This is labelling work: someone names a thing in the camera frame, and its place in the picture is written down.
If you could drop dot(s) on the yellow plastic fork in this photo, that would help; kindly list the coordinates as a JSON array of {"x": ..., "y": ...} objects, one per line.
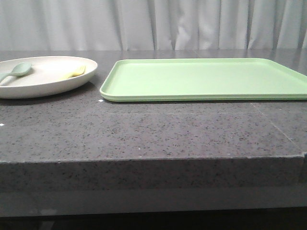
[{"x": 77, "y": 72}]

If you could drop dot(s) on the beige round plate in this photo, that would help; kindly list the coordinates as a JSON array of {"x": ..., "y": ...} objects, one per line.
[{"x": 44, "y": 76}]

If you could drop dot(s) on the light green serving tray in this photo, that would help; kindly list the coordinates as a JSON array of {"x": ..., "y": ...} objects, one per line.
[{"x": 202, "y": 79}]

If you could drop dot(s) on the sage green spoon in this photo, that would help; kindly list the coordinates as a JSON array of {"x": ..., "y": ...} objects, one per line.
[{"x": 18, "y": 71}]

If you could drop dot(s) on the white pleated curtain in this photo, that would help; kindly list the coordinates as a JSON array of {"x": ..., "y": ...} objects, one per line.
[{"x": 152, "y": 24}]

